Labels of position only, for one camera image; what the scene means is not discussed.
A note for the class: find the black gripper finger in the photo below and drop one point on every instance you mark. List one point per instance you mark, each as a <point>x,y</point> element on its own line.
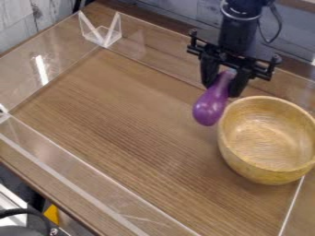
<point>238,82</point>
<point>208,71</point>

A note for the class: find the brown wooden bowl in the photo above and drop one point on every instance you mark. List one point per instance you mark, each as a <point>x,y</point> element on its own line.
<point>265,139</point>

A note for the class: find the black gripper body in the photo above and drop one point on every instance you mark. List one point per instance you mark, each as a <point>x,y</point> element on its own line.
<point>252,56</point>

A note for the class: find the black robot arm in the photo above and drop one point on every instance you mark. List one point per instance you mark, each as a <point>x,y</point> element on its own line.
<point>240,23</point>

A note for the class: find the clear acrylic enclosure wall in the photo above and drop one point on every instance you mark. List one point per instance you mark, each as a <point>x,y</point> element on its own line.
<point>96,131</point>

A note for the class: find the clear acrylic corner bracket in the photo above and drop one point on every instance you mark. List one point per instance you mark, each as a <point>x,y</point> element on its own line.
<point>104,36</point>

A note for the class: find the purple toy eggplant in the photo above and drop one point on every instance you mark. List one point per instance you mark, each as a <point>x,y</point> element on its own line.
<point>210,103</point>

